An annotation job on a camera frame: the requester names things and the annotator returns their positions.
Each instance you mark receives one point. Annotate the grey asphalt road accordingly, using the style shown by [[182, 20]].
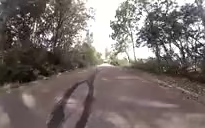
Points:
[[130, 93]]

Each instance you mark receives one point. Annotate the row of trees and bushes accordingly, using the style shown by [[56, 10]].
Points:
[[176, 40], [33, 43]]

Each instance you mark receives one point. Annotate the dirt verge with leaves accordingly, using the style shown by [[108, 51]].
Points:
[[186, 86], [20, 85]]

